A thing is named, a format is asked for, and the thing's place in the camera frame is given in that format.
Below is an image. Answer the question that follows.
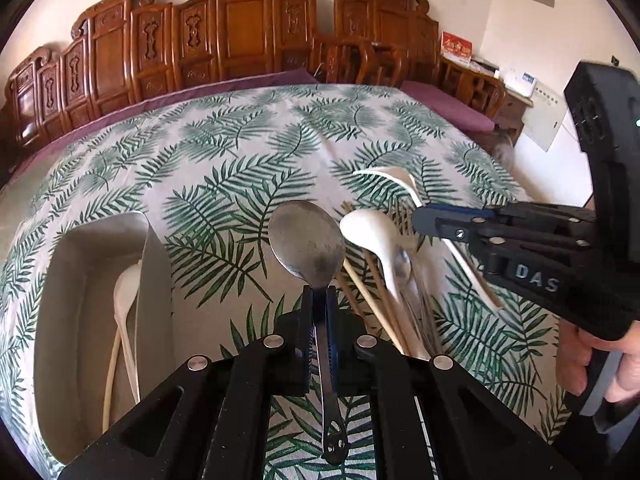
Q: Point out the light bamboo chopstick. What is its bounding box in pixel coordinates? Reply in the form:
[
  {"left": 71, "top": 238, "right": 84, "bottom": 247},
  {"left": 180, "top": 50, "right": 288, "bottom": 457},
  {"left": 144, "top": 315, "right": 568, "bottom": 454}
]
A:
[{"left": 336, "top": 258, "right": 406, "bottom": 356}]

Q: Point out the small steel spoon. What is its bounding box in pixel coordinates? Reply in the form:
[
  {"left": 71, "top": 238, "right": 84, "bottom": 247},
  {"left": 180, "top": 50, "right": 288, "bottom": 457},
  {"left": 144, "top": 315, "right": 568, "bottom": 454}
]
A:
[{"left": 393, "top": 247, "right": 439, "bottom": 356}]

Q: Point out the red card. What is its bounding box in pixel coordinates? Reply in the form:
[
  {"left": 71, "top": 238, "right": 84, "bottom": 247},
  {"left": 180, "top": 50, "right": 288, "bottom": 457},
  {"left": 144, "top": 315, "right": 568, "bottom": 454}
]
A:
[{"left": 440, "top": 32, "right": 473, "bottom": 65}]

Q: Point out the grey rectangular utensil tray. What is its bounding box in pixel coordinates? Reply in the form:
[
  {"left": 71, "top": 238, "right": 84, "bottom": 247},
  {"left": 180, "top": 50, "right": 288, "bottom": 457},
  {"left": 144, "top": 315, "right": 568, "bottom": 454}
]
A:
[{"left": 34, "top": 212, "right": 176, "bottom": 464}]

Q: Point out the cream plastic soup spoon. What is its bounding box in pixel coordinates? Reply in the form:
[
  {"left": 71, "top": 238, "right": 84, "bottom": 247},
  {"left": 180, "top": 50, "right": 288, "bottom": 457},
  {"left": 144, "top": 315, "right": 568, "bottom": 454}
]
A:
[{"left": 340, "top": 209, "right": 431, "bottom": 360}]

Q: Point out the palm leaf tablecloth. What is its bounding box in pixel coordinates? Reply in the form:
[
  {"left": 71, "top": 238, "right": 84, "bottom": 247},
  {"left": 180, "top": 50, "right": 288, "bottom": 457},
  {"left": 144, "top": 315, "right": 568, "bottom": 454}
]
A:
[{"left": 1, "top": 91, "right": 568, "bottom": 479}]

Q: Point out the dark brown wooden chopstick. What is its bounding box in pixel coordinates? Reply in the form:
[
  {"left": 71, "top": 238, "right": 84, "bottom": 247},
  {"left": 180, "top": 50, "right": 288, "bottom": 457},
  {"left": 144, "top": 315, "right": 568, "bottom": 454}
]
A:
[{"left": 342, "top": 201, "right": 417, "bottom": 356}]

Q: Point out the person's right hand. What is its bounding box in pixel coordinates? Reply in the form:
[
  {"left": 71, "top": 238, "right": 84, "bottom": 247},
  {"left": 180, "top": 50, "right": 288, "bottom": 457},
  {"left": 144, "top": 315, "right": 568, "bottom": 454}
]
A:
[{"left": 555, "top": 318, "right": 640, "bottom": 406}]

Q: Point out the carved wooden bench back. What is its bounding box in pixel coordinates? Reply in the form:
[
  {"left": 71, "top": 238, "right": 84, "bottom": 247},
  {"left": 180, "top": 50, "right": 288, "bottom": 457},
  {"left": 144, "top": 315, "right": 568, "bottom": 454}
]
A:
[{"left": 1, "top": 0, "right": 506, "bottom": 154}]

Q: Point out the large steel spoon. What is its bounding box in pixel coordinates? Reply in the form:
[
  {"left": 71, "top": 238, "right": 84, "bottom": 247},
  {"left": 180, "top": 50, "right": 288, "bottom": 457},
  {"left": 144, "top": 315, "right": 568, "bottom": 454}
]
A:
[{"left": 268, "top": 200, "right": 349, "bottom": 466}]

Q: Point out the person's right forearm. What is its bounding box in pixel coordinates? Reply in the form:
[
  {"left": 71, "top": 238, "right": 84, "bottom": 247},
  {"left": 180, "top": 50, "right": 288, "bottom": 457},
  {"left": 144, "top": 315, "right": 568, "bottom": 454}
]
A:
[{"left": 562, "top": 398, "right": 639, "bottom": 479}]

